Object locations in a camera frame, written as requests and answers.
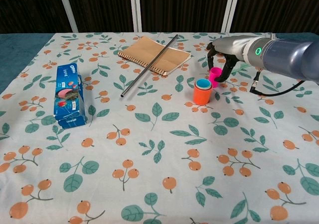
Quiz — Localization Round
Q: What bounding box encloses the metal straw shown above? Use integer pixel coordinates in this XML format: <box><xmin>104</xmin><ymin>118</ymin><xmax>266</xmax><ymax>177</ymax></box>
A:
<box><xmin>120</xmin><ymin>34</ymin><xmax>179</xmax><ymax>98</ymax></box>

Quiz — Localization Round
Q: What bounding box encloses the light blue plastic cup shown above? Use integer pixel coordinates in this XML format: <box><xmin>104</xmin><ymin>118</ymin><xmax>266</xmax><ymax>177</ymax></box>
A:
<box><xmin>196</xmin><ymin>79</ymin><xmax>211</xmax><ymax>89</ymax></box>

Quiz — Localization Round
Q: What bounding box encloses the pink plastic cup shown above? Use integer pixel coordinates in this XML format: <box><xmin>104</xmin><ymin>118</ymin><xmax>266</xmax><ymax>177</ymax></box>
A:
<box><xmin>209</xmin><ymin>67</ymin><xmax>222</xmax><ymax>89</ymax></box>

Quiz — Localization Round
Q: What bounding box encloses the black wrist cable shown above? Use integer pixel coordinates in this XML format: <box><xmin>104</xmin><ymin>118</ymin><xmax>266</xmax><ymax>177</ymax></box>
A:
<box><xmin>250</xmin><ymin>69</ymin><xmax>307</xmax><ymax>97</ymax></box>

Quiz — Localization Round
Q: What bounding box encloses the blue Oreo cookie box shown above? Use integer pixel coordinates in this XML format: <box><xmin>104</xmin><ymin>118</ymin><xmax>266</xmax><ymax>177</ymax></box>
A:
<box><xmin>53</xmin><ymin>62</ymin><xmax>88</xmax><ymax>129</ymax></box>

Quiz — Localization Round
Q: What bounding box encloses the floral tablecloth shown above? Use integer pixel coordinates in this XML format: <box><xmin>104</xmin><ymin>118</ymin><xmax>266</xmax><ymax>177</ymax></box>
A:
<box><xmin>0</xmin><ymin>32</ymin><xmax>319</xmax><ymax>224</ymax></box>

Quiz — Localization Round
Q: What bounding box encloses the orange plastic cup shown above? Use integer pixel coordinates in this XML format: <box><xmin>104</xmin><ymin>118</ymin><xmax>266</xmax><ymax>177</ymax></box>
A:
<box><xmin>193</xmin><ymin>81</ymin><xmax>213</xmax><ymax>105</ymax></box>

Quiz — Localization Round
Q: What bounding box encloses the dark folding screen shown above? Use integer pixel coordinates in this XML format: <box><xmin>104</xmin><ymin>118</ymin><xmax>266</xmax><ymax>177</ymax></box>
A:
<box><xmin>0</xmin><ymin>0</ymin><xmax>319</xmax><ymax>35</ymax></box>

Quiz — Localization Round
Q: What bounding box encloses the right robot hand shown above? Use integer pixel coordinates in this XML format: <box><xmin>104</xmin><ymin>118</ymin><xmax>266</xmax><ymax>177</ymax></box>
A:
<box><xmin>206</xmin><ymin>36</ymin><xmax>251</xmax><ymax>83</ymax></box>

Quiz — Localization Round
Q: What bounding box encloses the brown spiral notebook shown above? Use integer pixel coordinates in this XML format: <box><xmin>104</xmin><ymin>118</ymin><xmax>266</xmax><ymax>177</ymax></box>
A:
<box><xmin>117</xmin><ymin>36</ymin><xmax>192</xmax><ymax>77</ymax></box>

